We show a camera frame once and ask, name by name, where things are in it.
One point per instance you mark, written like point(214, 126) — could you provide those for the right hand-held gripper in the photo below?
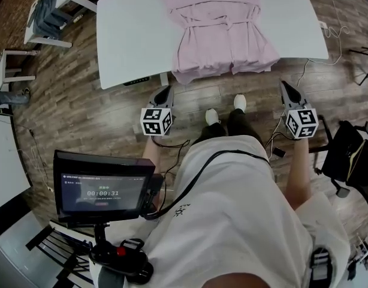
point(302, 123)

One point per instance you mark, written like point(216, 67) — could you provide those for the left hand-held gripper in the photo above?
point(154, 120)

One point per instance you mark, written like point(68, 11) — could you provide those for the pink robe garment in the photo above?
point(220, 40)

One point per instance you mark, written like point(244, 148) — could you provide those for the person's right forearm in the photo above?
point(298, 172)

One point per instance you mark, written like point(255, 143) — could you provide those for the person's left forearm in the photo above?
point(152, 148)

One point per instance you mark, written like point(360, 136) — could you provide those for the black under-table control box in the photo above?
point(136, 81)

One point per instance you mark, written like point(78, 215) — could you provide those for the person's right white shoe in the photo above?
point(240, 102)

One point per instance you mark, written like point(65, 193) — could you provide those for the small black adapter box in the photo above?
point(279, 152)

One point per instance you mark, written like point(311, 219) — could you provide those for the person's dark trousers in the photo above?
point(241, 124)

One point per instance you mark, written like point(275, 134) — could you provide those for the large white table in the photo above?
point(133, 40)

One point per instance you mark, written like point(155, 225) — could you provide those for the black office chair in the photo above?
point(337, 157)

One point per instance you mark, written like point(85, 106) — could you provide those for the white power strip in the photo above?
point(323, 25)

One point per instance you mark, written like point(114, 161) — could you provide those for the black folding chair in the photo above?
point(366, 61)

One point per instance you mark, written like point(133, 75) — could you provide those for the black bag yellow trim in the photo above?
point(362, 163)

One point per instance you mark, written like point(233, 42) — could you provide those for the black monitor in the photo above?
point(100, 190)

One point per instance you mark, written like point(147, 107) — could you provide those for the person's white t-shirt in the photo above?
point(232, 220)

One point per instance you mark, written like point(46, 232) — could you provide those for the grey garment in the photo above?
point(49, 7)

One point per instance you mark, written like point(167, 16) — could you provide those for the black monitor mount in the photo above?
point(118, 256)

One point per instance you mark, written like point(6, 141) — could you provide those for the black metal frame chair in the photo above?
point(61, 250)

